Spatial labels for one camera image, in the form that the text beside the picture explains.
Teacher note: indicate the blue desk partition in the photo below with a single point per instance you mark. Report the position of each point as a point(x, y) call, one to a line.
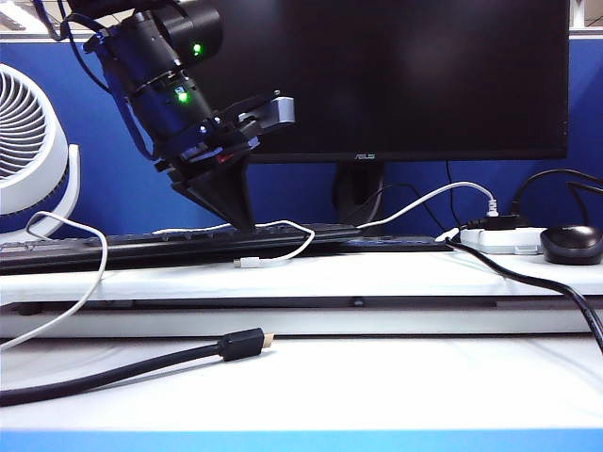
point(118, 165)

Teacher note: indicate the black Logitech computer mouse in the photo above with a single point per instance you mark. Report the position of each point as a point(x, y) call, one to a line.
point(570, 245)

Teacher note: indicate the white desk riser board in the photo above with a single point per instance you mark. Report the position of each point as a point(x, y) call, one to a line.
point(377, 278)

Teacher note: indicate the black keyboard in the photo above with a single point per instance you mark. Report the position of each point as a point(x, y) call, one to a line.
point(141, 249)

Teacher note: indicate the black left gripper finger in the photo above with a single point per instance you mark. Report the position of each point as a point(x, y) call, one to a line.
point(221, 193)
point(248, 198)

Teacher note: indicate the white power strip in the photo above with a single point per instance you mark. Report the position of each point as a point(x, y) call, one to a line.
point(494, 240)

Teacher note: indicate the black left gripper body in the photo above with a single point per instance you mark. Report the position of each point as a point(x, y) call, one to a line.
point(207, 150)

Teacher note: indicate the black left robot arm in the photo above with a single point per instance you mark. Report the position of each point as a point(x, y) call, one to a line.
point(155, 94)

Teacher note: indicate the black ASUS monitor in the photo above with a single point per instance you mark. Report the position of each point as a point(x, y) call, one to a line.
point(400, 70)

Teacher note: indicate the white desk fan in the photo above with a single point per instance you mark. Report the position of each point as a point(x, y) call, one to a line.
point(28, 188)

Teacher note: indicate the square black power plug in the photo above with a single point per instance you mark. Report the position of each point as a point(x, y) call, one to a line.
point(476, 223)

